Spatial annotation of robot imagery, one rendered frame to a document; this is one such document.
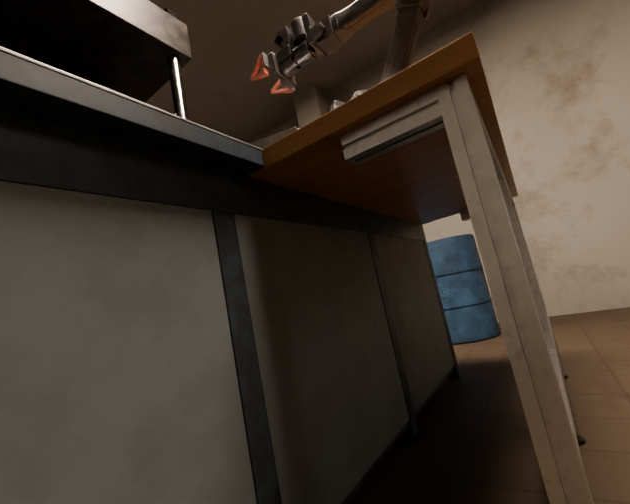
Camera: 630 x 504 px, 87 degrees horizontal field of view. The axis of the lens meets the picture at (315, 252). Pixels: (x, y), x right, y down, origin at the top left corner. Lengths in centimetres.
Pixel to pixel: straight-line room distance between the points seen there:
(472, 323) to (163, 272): 229
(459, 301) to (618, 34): 236
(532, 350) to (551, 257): 280
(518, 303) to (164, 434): 50
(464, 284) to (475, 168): 206
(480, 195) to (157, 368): 51
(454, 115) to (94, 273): 54
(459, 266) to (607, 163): 143
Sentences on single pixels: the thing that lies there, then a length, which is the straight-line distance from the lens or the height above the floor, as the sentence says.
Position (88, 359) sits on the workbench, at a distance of 48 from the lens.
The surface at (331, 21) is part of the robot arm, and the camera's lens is 110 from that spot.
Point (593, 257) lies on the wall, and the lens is 333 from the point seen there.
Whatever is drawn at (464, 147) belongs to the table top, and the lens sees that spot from 55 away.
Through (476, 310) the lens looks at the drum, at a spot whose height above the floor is 21.
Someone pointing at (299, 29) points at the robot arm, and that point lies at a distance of 116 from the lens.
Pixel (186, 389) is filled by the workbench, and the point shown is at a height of 39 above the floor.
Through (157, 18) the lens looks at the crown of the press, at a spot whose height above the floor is 193.
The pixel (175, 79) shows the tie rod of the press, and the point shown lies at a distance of 194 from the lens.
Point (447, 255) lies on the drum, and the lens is 256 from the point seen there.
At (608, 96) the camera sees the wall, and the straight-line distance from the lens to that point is 356.
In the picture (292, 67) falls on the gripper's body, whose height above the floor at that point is 117.
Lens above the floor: 48
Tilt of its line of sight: 9 degrees up
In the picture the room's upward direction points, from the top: 11 degrees counter-clockwise
